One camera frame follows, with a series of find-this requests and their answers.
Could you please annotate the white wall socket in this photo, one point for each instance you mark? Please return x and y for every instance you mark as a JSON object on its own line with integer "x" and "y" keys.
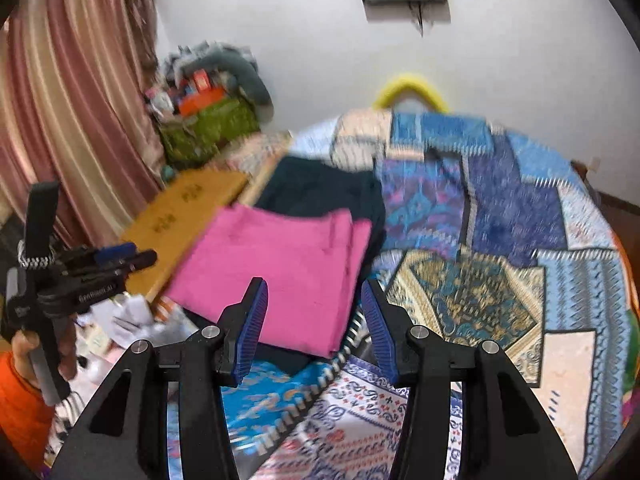
{"x": 594, "y": 163}

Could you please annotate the pink striped curtain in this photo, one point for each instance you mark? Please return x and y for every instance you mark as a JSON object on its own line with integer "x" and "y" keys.
{"x": 75, "y": 110}

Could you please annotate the black pants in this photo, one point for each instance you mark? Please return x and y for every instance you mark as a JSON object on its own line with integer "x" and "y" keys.
{"x": 320, "y": 190}

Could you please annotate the orange box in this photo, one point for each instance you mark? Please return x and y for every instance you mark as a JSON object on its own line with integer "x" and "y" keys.
{"x": 202, "y": 101}

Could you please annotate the green storage box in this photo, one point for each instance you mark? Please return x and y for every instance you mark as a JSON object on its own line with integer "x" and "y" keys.
{"x": 210, "y": 130}

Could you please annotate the person's left hand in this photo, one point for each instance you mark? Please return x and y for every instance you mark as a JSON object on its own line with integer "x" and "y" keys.
{"x": 22, "y": 355}

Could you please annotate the striped patterned cloth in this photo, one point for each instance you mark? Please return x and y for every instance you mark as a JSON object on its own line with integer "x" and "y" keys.
{"x": 255, "y": 155}

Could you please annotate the blue patchwork blanket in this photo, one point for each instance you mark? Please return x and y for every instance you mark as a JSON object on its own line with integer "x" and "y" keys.
{"x": 500, "y": 240}

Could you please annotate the person's left forearm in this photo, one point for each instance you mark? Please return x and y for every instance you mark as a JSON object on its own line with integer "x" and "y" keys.
{"x": 22, "y": 410}

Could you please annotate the pile of household clutter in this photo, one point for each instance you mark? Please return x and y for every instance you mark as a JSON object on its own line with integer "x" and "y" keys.
{"x": 175, "y": 92}

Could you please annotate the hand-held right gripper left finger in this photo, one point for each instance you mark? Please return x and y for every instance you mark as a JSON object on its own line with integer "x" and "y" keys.
{"x": 252, "y": 332}

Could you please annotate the pink pants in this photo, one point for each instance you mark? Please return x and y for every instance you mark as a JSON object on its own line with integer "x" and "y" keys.
{"x": 280, "y": 280}

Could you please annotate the yellow foam tube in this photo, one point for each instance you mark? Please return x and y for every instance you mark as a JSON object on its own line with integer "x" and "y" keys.
{"x": 410, "y": 82}

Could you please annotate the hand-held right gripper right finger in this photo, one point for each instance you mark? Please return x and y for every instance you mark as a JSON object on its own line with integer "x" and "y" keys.
{"x": 379, "y": 332}

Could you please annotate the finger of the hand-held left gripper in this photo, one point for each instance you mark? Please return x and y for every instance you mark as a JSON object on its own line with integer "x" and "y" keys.
{"x": 117, "y": 251}
{"x": 140, "y": 261}

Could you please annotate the wooden lap desk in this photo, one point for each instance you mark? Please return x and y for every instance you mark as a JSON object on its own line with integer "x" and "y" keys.
{"x": 190, "y": 205}

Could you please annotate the grey plush toy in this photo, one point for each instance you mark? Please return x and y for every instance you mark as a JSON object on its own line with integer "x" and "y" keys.
{"x": 250, "y": 77}

